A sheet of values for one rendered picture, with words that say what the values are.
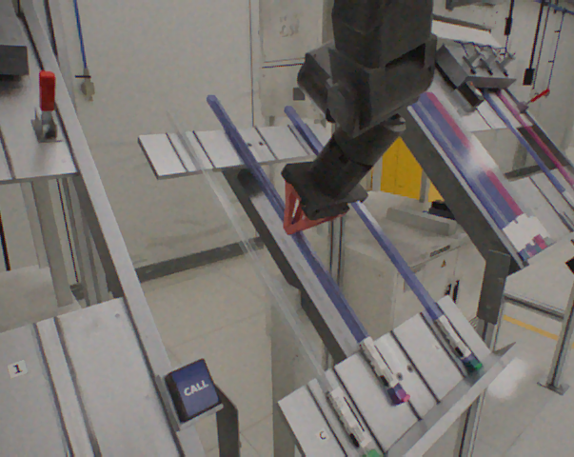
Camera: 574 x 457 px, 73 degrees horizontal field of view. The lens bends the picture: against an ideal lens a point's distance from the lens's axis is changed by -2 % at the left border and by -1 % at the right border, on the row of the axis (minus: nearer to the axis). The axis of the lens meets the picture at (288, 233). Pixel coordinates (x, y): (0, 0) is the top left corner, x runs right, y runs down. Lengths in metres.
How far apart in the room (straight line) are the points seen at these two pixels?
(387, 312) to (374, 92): 0.95
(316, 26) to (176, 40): 1.31
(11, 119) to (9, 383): 0.33
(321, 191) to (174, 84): 2.06
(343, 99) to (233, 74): 2.31
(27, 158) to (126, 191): 1.82
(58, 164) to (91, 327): 0.22
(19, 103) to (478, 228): 0.89
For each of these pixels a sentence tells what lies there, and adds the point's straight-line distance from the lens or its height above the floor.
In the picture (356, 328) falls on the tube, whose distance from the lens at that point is 0.49.
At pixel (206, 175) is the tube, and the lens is 0.52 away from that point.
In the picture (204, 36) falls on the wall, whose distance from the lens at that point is 2.56.
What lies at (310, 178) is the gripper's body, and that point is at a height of 0.98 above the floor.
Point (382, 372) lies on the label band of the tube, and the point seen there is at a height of 0.77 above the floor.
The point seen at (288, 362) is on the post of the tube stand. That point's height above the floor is 0.68.
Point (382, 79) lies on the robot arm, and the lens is 0.33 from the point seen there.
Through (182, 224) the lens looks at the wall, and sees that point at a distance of 2.56.
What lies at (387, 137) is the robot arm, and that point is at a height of 1.03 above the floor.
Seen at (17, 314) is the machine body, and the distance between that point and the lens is 1.06.
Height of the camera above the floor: 1.07
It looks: 19 degrees down
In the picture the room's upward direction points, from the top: straight up
